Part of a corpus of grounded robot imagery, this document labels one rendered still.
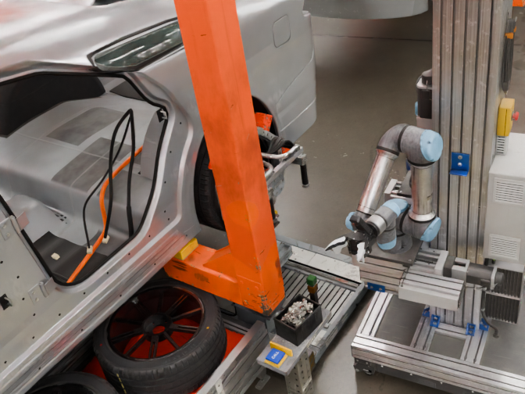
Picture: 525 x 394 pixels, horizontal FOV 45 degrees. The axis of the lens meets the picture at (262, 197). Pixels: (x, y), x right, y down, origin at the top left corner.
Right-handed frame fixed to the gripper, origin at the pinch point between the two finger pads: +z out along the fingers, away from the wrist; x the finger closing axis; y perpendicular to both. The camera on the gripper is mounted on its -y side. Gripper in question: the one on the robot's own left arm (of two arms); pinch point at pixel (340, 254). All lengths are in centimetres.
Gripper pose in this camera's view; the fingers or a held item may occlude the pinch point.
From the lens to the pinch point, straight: 237.2
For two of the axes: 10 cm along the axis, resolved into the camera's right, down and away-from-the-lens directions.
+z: -6.6, 5.3, -5.4
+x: -7.1, -2.0, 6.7
